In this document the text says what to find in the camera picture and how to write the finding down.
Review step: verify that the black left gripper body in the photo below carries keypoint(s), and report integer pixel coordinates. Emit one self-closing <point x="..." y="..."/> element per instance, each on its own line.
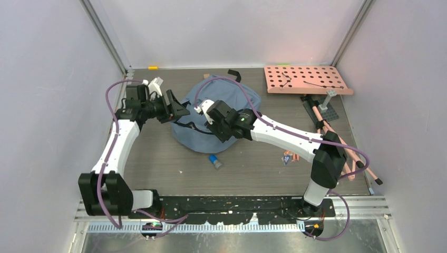
<point x="157" y="109"/>

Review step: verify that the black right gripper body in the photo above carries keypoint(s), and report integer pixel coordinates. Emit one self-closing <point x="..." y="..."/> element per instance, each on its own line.
<point x="221" y="130"/>

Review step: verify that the blue grey student backpack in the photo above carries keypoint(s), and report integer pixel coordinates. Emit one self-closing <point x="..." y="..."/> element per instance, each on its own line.
<point x="231" y="98"/>

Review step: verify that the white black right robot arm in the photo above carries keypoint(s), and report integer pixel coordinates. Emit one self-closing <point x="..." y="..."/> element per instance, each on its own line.
<point x="323" y="152"/>

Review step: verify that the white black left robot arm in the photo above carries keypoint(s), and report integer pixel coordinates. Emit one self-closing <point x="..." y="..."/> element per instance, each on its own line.
<point x="104" y="191"/>

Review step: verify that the blue capped glue stick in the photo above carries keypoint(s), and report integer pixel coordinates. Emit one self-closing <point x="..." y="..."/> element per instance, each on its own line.
<point x="214" y="160"/>

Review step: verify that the orange pencil right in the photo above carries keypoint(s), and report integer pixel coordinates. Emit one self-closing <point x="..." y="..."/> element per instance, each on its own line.
<point x="295" y="157"/>

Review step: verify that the pink perforated music stand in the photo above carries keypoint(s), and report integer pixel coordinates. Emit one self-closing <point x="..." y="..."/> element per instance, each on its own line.
<point x="318" y="84"/>

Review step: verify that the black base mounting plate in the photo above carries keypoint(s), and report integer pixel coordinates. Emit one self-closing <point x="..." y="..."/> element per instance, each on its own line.
<point x="235" y="210"/>

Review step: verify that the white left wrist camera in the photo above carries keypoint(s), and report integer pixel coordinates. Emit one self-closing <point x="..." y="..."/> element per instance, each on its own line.
<point x="154" y="87"/>

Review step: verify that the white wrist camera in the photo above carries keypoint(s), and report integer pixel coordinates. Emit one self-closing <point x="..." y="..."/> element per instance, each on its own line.
<point x="203" y="108"/>
<point x="154" y="87"/>

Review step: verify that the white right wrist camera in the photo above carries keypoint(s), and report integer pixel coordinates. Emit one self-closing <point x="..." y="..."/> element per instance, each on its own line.
<point x="203" y="108"/>

